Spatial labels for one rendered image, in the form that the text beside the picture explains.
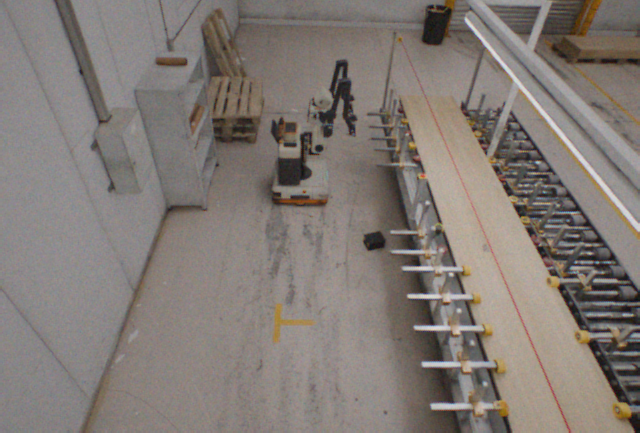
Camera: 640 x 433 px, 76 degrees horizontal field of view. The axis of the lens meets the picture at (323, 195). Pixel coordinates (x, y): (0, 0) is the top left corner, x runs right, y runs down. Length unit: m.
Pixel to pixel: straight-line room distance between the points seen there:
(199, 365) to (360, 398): 1.37
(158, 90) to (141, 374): 2.50
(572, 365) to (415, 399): 1.23
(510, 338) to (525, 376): 0.26
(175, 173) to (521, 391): 3.74
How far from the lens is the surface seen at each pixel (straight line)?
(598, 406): 3.22
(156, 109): 4.36
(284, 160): 4.60
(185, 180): 4.81
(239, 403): 3.70
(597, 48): 10.63
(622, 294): 3.99
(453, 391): 3.10
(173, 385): 3.87
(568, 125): 2.39
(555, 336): 3.36
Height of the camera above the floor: 3.41
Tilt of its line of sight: 41 degrees down
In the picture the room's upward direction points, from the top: 3 degrees clockwise
